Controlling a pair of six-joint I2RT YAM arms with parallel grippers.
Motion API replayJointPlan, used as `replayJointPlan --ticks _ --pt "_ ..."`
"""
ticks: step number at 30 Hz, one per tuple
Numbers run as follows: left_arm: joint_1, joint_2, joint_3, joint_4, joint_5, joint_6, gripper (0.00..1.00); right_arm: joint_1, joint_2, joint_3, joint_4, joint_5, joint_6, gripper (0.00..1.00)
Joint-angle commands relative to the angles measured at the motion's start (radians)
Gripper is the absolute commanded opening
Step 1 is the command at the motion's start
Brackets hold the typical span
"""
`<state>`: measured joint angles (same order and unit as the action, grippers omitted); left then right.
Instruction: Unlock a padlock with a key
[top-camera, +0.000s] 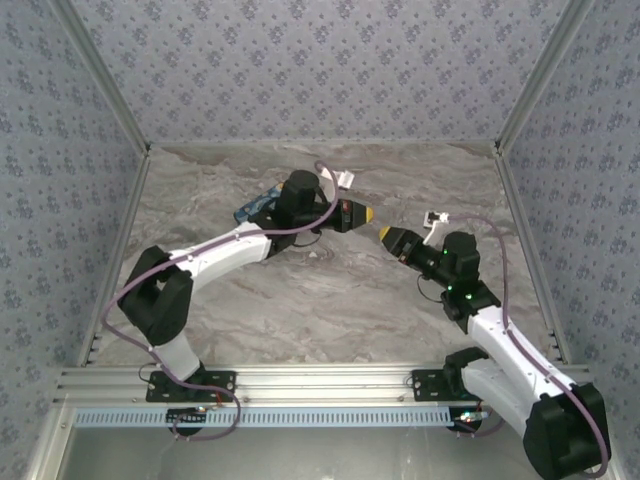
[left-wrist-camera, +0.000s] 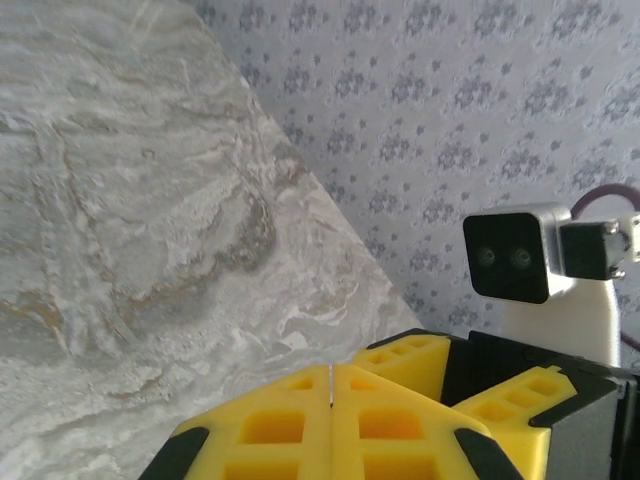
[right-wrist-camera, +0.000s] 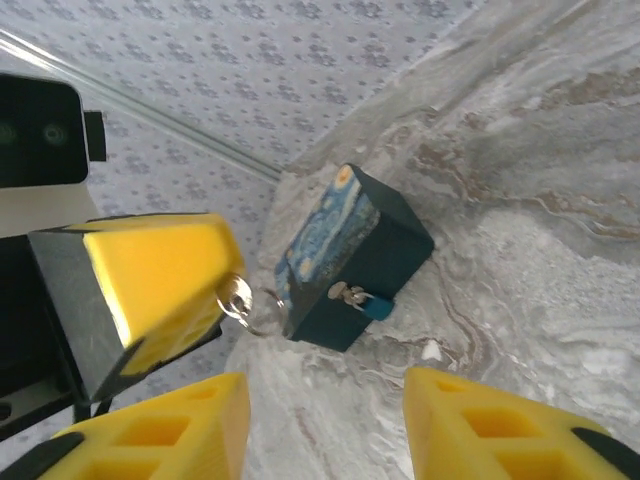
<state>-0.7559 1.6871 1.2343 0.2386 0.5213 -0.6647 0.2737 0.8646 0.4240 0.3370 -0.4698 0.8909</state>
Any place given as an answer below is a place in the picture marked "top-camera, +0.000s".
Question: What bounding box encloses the blue starry night box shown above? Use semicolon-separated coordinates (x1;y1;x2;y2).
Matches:
233;183;286;225

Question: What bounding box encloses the small black controller board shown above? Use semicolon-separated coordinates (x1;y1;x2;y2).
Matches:
449;407;494;431
166;407;209;426

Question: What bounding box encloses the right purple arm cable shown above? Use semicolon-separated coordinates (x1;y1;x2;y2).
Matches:
447;212;612;476

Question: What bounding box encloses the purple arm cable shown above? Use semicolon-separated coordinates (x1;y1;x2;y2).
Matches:
101;159;344;444
447;212;612;476

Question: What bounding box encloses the aluminium frame post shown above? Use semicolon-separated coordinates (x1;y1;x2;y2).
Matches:
496;152;574;365
493;0;599;154
77;149;152;367
49;0;152;154
22;404;76;480

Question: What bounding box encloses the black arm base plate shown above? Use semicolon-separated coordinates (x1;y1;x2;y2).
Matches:
410;368;481;404
144;369;237;404

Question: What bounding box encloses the aluminium mounting rail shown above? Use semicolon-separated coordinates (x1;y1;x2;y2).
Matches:
54;364;599;405

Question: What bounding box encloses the light blue slotted cable duct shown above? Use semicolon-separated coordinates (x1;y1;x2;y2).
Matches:
74;407;464;429

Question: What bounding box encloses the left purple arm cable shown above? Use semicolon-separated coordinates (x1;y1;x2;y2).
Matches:
101;159;344;444

